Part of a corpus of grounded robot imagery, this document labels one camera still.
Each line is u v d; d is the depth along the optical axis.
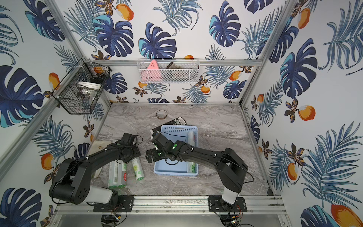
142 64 0.93
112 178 0.80
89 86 0.79
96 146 0.97
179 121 1.09
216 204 0.74
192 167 0.84
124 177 0.80
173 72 0.92
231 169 0.45
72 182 0.43
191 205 0.75
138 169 0.83
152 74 0.90
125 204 0.75
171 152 0.59
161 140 0.62
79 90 0.91
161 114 1.14
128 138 0.75
